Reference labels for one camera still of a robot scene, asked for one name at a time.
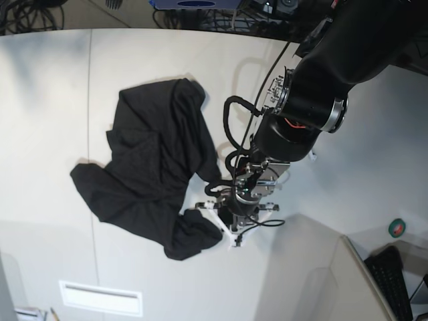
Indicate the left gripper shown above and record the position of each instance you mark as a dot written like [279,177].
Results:
[242,210]

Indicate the black t-shirt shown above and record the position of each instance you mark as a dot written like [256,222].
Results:
[159,140]

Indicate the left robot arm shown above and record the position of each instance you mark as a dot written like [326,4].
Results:
[352,45]

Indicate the green tape roll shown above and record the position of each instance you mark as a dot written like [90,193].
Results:
[397,228]

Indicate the black keyboard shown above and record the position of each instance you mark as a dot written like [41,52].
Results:
[386,268]

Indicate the pencil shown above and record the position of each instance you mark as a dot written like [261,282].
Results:
[54,315]

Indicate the white plastic camera mount bracket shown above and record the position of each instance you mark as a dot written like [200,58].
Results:
[312,156]

